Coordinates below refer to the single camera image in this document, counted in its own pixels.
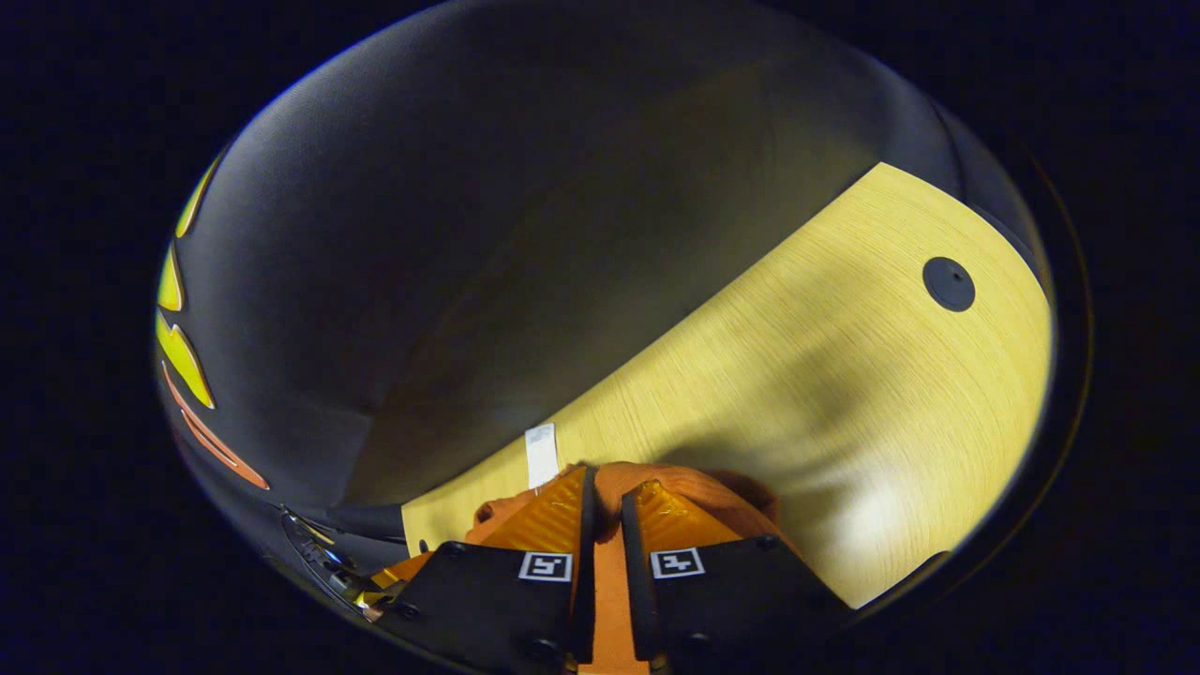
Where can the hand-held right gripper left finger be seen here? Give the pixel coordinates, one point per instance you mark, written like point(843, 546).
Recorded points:
point(487, 600)

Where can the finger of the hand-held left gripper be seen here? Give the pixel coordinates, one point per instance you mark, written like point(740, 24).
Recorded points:
point(403, 568)

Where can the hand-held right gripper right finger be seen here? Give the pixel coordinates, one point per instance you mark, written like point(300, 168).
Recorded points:
point(722, 600)

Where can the orange knit cardigan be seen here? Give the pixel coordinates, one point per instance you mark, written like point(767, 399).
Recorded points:
point(694, 492)

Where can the black backdrop cloth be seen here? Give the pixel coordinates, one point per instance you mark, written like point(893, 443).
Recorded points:
point(469, 234)

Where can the black table hole cap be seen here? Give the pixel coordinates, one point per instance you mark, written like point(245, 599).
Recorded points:
point(949, 283)

